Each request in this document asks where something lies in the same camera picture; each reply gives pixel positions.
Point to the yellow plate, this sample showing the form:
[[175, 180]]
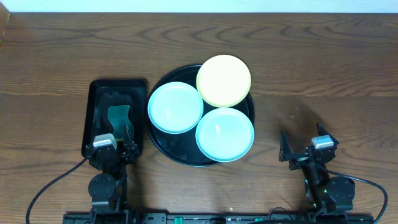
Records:
[[223, 81]]

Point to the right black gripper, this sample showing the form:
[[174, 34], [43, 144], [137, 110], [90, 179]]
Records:
[[284, 147]]

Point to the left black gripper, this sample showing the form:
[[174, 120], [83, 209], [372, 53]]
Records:
[[111, 152]]

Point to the mint plate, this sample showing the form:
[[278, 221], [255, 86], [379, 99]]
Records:
[[175, 107], [224, 135]]

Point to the rectangular black tray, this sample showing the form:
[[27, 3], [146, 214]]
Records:
[[104, 93]]

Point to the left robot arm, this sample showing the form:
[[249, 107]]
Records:
[[108, 190]]

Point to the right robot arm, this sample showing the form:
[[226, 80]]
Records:
[[329, 194]]

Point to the green yellow sponge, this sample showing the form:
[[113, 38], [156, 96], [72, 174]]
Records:
[[119, 118]]

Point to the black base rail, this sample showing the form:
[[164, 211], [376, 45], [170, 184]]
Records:
[[163, 218]]

